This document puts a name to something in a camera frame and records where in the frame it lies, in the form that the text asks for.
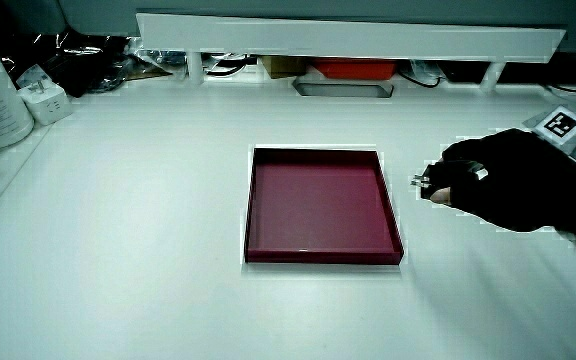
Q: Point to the black plastic bag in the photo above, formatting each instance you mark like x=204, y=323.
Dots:
x=80, y=65

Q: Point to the white plug adapter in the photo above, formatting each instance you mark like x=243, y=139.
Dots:
x=47, y=104

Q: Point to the person's right hand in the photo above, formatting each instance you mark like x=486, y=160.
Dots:
x=518, y=185

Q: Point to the brown cardboard box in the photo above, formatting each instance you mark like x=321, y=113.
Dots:
x=283, y=66

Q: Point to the maroon square tray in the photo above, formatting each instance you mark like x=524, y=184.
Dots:
x=320, y=210

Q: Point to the clear plastic bag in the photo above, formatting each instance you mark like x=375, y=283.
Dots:
x=155, y=60

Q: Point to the white desk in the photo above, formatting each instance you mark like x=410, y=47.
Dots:
x=118, y=235

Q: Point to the orange box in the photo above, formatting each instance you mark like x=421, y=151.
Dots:
x=355, y=68

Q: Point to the white desk shelf riser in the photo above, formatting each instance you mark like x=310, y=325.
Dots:
x=348, y=37

